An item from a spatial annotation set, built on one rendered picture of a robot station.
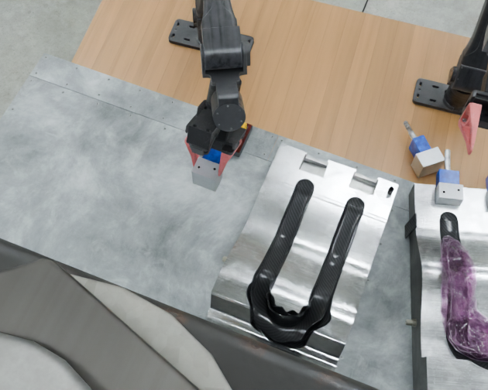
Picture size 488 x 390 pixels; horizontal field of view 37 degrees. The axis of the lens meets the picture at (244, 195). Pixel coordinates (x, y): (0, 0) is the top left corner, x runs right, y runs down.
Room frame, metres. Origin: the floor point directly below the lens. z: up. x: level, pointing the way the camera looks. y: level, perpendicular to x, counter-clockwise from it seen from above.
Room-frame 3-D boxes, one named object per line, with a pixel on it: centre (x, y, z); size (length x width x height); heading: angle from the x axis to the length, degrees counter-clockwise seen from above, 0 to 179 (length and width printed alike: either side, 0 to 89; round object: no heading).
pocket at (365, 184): (0.70, -0.25, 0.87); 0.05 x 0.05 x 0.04; 70
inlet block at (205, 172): (0.72, 0.06, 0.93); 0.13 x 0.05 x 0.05; 160
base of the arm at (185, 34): (1.12, 0.10, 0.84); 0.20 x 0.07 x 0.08; 76
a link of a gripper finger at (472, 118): (0.64, -0.39, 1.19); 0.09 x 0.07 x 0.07; 166
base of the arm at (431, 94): (0.97, -0.49, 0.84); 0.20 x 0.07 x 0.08; 76
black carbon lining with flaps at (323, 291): (0.51, -0.13, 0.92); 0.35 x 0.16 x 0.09; 160
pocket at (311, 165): (0.73, -0.14, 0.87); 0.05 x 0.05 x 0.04; 70
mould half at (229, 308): (0.50, -0.11, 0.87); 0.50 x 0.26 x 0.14; 160
